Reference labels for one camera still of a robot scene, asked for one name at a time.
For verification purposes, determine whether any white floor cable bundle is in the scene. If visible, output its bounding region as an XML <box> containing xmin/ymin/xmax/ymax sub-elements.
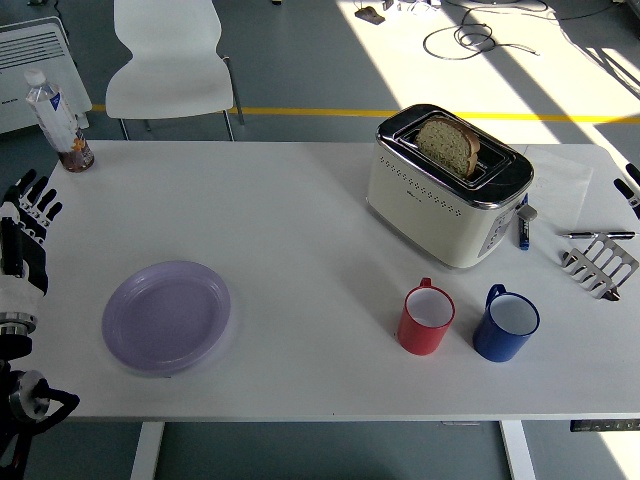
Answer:
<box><xmin>397</xmin><ymin>0</ymin><xmax>444</xmax><ymax>14</ymax></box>

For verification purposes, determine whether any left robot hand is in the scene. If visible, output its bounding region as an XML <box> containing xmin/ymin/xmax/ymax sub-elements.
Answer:
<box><xmin>0</xmin><ymin>168</ymin><xmax>64</xmax><ymax>316</ymax></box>

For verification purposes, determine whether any purple plastic plate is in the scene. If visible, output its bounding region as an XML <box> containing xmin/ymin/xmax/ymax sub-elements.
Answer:
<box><xmin>101</xmin><ymin>260</ymin><xmax>232</xmax><ymax>374</ymax></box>

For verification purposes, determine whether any cream chrome toaster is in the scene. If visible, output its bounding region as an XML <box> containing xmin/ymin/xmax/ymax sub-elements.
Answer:
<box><xmin>366</xmin><ymin>103</ymin><xmax>535</xmax><ymax>271</ymax></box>

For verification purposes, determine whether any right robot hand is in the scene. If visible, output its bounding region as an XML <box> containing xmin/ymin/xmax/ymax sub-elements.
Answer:
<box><xmin>613</xmin><ymin>163</ymin><xmax>640</xmax><ymax>221</ymax></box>

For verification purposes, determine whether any blue enamel mug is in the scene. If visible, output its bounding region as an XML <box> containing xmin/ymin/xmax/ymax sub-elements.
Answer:
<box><xmin>472</xmin><ymin>283</ymin><xmax>542</xmax><ymax>363</ymax></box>

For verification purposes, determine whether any black floor cable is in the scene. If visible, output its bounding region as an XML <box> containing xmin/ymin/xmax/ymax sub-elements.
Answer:
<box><xmin>422</xmin><ymin>0</ymin><xmax>551</xmax><ymax>62</ymax></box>

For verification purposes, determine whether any red enamel mug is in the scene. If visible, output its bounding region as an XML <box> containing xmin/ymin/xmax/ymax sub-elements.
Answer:
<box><xmin>397</xmin><ymin>277</ymin><xmax>457</xmax><ymax>357</ymax></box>

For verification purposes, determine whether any blue marker pen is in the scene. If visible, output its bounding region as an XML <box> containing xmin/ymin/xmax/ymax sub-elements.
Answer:
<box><xmin>517</xmin><ymin>192</ymin><xmax>539</xmax><ymax>251</ymax></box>

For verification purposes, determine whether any white plastic chair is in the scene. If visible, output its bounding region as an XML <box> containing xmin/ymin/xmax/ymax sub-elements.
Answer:
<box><xmin>104</xmin><ymin>0</ymin><xmax>246</xmax><ymax>142</ymax></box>

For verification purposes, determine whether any white paper sheet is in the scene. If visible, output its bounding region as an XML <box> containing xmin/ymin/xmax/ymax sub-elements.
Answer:
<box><xmin>519</xmin><ymin>144</ymin><xmax>595</xmax><ymax>229</ymax></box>

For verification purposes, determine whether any bread slice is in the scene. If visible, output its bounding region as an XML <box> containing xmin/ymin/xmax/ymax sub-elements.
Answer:
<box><xmin>415</xmin><ymin>117</ymin><xmax>482</xmax><ymax>177</ymax></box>

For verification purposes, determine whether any black table control panel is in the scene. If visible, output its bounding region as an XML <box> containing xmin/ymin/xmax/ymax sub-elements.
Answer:
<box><xmin>569</xmin><ymin>418</ymin><xmax>640</xmax><ymax>433</ymax></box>

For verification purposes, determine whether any white table leg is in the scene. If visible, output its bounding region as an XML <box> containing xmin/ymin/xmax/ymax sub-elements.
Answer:
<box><xmin>128</xmin><ymin>422</ymin><xmax>166</xmax><ymax>480</ymax></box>
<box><xmin>498</xmin><ymin>420</ymin><xmax>537</xmax><ymax>480</ymax></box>

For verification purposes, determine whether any black silver ballpoint pen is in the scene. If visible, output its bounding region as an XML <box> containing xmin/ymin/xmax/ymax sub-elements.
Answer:
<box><xmin>558</xmin><ymin>230</ymin><xmax>637</xmax><ymax>240</ymax></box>

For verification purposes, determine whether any brown floor pedal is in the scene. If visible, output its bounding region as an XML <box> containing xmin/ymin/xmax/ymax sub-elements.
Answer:
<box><xmin>354</xmin><ymin>5</ymin><xmax>386</xmax><ymax>25</ymax></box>

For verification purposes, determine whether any clear plastic drink bottle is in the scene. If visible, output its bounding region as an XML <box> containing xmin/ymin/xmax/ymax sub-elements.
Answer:
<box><xmin>24</xmin><ymin>68</ymin><xmax>96</xmax><ymax>174</ymax></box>

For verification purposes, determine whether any metal toast rack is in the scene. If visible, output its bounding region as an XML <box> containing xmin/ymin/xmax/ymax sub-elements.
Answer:
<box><xmin>559</xmin><ymin>234</ymin><xmax>640</xmax><ymax>302</ymax></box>

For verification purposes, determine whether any yellow floor tape line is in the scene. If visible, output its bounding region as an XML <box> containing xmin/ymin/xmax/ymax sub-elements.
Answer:
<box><xmin>91</xmin><ymin>103</ymin><xmax>640</xmax><ymax>125</ymax></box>

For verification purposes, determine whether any white panel heater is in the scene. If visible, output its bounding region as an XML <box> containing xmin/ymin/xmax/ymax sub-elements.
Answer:
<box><xmin>0</xmin><ymin>16</ymin><xmax>94</xmax><ymax>135</ymax></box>

